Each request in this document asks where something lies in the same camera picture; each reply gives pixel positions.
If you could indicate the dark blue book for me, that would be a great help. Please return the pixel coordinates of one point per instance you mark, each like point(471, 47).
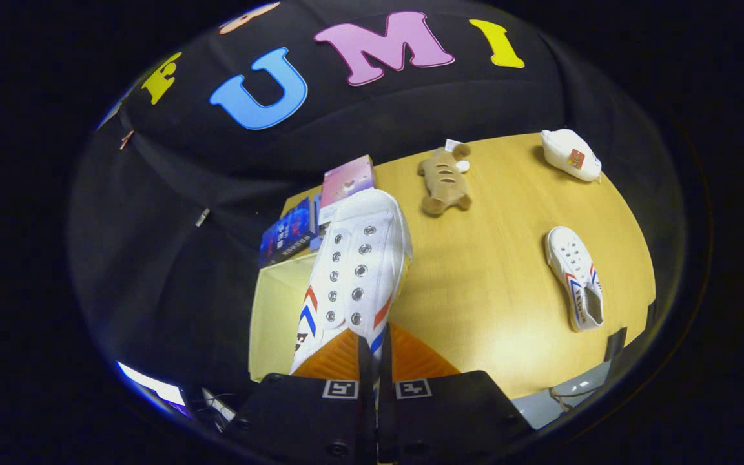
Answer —
point(285, 232)

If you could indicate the green fabric storage box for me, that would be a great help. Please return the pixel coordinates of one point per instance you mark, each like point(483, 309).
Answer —
point(272, 316)

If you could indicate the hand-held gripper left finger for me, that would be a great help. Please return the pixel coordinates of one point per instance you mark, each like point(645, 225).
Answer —
point(307, 420)

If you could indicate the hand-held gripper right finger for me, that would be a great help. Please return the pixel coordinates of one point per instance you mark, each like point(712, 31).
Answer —
point(449, 420)

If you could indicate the silver clip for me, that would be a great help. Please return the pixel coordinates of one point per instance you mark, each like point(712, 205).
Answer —
point(202, 216)

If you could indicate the black backdrop cloth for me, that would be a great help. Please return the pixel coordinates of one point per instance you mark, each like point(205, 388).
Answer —
point(185, 258)

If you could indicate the white plush toy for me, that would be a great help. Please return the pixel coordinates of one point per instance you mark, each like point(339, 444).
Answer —
point(569, 155)

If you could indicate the white striped canvas shoe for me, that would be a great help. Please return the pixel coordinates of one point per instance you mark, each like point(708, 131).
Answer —
point(352, 258)
point(572, 271)

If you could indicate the brown plush toy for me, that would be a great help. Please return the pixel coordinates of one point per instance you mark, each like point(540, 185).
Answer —
point(444, 184)

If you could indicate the pink clip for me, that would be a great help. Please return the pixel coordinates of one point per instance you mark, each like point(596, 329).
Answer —
point(126, 139)

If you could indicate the computer monitor screen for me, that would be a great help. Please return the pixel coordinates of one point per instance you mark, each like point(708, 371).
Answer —
point(152, 386)

